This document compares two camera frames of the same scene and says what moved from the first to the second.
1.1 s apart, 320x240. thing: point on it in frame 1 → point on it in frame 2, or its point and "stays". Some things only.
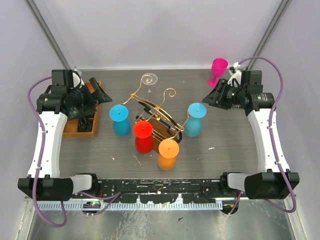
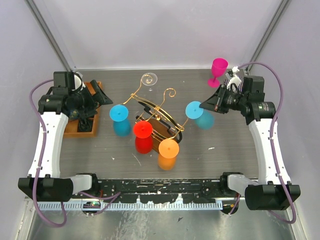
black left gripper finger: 100,96 stays
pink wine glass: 219,66 stays
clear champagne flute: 149,79 stays
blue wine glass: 193,125 → 204,119
